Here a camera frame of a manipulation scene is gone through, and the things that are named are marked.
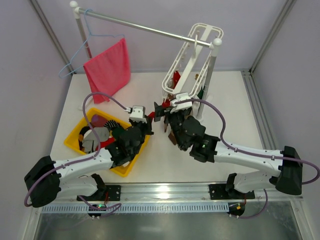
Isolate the red snowflake christmas sock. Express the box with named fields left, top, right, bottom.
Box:
left=148, top=70, right=181, bottom=118

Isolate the brown sock with dark toe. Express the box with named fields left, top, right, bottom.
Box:
left=163, top=117, right=177, bottom=146

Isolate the dark green sock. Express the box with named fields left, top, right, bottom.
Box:
left=197, top=85, right=205, bottom=100

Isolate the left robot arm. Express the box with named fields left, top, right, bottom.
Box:
left=24, top=116, right=153, bottom=208

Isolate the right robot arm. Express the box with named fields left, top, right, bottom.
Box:
left=154, top=103, right=303, bottom=199

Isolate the white sock clip hanger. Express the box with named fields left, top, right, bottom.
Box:
left=161, top=23, right=224, bottom=100

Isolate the striped black white sock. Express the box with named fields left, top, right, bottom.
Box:
left=103, top=119, right=121, bottom=131

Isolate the yellow plastic bin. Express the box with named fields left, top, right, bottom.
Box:
left=64, top=107, right=151, bottom=178

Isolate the red sock in bin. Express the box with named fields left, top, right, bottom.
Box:
left=90, top=114, right=108, bottom=128

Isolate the grey white sock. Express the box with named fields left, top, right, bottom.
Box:
left=82, top=126, right=110, bottom=154

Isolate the pink towel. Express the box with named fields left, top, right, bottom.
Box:
left=83, top=38, right=131, bottom=97

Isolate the metal clothes rack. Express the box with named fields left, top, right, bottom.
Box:
left=69, top=0, right=223, bottom=123

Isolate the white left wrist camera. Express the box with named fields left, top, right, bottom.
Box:
left=129, top=105, right=148, bottom=124

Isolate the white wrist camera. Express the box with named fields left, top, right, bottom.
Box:
left=170, top=92, right=192, bottom=113
left=129, top=105, right=148, bottom=124

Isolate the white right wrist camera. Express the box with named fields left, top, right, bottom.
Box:
left=170, top=92, right=192, bottom=113

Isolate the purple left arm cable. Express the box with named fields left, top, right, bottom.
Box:
left=24, top=92, right=131, bottom=208

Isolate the aluminium mounting rail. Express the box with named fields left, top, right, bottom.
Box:
left=32, top=182, right=303, bottom=202

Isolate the slotted cable duct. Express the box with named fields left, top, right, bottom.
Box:
left=41, top=202, right=230, bottom=214

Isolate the blue wire hanger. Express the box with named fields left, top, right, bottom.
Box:
left=58, top=7, right=125, bottom=79

